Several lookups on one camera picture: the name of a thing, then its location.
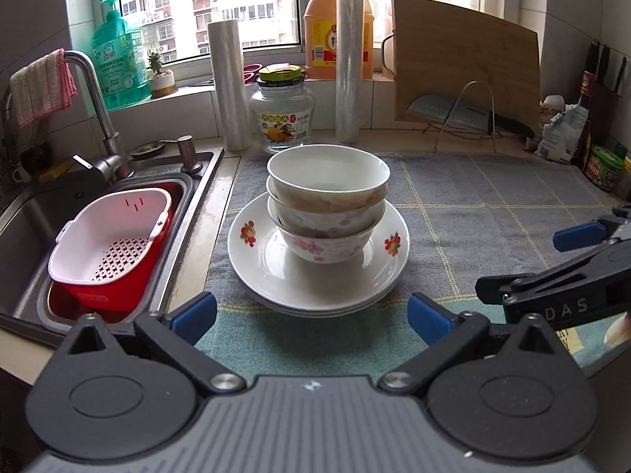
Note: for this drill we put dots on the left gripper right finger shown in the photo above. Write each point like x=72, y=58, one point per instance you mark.
x=450, y=338

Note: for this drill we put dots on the grey checked dish mat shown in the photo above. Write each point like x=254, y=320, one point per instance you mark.
x=468, y=217

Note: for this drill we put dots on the green detergent bottle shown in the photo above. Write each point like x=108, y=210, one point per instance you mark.
x=118, y=58

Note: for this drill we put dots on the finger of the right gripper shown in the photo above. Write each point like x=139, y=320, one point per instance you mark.
x=580, y=236

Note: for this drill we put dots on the bamboo cutting board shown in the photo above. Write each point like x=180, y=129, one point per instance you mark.
x=440, y=47

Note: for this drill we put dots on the white bowl plain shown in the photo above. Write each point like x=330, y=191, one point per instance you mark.
x=325, y=178

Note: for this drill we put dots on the red basin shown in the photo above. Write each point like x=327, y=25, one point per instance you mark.
x=122, y=295

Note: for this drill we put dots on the sink soap dispenser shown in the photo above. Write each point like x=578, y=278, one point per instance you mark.
x=190, y=163

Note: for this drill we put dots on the bowl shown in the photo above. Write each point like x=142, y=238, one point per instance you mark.
x=332, y=225

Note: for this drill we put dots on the green lidded sauce jar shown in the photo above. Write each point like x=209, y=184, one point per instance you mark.
x=603, y=168

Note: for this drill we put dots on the plastic wrap roll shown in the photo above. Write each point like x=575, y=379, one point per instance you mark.
x=350, y=30
x=227, y=64

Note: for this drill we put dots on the kitchen knife black handle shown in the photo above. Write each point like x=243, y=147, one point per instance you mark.
x=436, y=107

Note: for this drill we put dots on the white colander basket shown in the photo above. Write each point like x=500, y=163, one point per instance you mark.
x=109, y=237

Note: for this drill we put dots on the steel sink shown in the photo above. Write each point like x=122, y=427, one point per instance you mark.
x=37, y=308

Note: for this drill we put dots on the pink dish cloth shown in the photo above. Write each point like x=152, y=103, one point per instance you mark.
x=42, y=88

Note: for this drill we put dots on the white bowl floral print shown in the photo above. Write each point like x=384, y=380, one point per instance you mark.
x=325, y=250

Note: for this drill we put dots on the small potted plant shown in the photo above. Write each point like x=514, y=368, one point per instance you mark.
x=162, y=82

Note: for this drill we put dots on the steel faucet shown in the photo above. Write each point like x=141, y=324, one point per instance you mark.
x=116, y=156

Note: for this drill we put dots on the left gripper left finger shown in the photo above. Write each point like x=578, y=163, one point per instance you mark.
x=171, y=339

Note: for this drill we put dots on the dark red knife block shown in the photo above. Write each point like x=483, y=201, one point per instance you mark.
x=606, y=90

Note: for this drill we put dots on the white plate with fruit print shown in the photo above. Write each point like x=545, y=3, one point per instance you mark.
x=316, y=277

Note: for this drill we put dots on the wire board rack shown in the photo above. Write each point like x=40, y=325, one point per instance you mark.
x=483, y=134

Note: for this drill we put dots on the white plastic food bag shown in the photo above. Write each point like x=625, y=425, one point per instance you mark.
x=561, y=135

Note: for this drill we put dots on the plastic wrap roll left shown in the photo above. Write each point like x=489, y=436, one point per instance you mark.
x=227, y=64

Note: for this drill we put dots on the glass jar yellow lid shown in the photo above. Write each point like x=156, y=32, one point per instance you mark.
x=282, y=107

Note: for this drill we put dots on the dark soy sauce bottle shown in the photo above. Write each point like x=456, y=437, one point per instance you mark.
x=588, y=79

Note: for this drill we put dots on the orange oil jug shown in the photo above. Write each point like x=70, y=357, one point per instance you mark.
x=321, y=39

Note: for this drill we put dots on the plastic wrap roll right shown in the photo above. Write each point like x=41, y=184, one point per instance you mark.
x=350, y=30

